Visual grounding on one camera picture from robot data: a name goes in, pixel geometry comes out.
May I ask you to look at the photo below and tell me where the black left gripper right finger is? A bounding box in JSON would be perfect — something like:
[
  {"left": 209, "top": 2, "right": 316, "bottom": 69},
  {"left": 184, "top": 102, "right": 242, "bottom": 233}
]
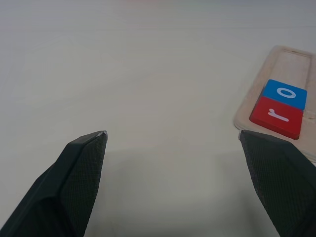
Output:
[{"left": 239, "top": 130, "right": 316, "bottom": 237}]

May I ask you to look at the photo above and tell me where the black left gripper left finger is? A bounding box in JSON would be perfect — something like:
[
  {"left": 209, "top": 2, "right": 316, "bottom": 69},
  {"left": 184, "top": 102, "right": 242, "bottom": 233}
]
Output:
[{"left": 0, "top": 130, "right": 109, "bottom": 237}]

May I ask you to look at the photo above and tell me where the red letter tile r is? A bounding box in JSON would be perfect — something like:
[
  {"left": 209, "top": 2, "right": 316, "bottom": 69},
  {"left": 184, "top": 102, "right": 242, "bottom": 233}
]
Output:
[{"left": 249, "top": 96, "right": 304, "bottom": 140}]

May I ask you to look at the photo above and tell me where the blue letter tile o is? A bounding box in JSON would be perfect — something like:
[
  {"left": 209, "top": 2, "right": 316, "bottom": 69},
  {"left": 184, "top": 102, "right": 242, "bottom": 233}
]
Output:
[{"left": 261, "top": 79, "right": 308, "bottom": 111}]

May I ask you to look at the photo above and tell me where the light wooden letter tray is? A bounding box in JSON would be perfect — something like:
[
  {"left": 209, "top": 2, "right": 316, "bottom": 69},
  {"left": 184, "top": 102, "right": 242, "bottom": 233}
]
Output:
[{"left": 233, "top": 45, "right": 316, "bottom": 163}]

